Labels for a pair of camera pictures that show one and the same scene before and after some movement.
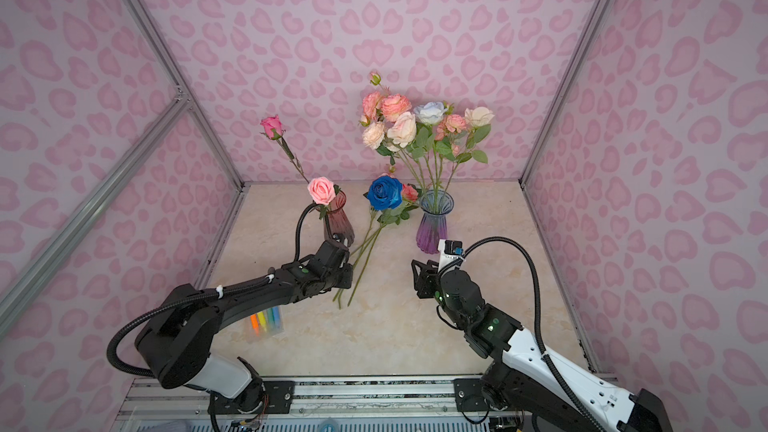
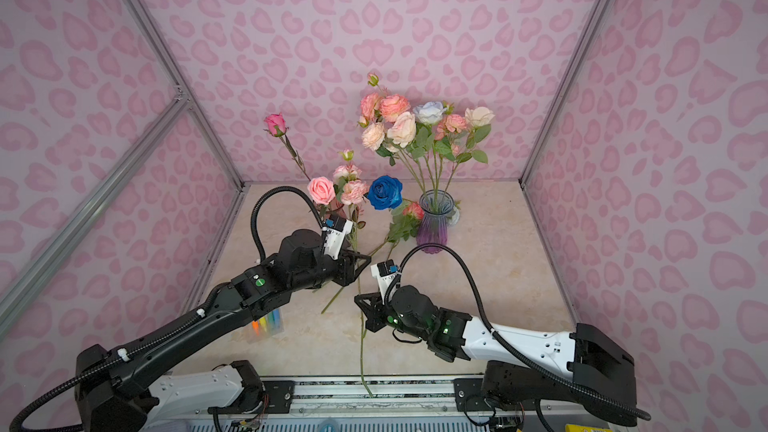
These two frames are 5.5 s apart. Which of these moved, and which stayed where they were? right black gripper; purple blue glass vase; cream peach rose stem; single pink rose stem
Moved: right black gripper
Stayed: single pink rose stem; purple blue glass vase; cream peach rose stem
